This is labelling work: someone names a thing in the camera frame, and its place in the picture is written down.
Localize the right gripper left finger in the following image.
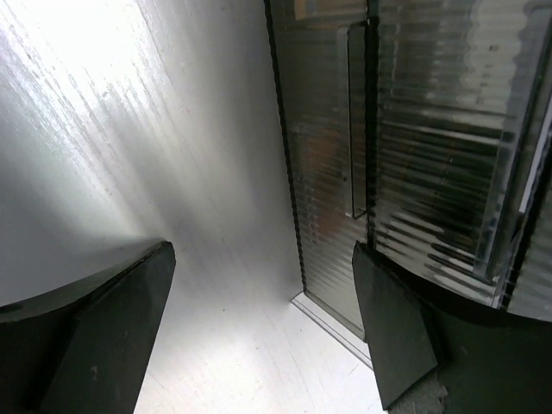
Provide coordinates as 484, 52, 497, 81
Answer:
1, 241, 176, 413

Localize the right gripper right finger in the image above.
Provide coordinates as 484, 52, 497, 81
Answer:
352, 242, 551, 413

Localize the clear acrylic drawer organizer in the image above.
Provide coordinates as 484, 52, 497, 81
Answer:
265, 1, 551, 363

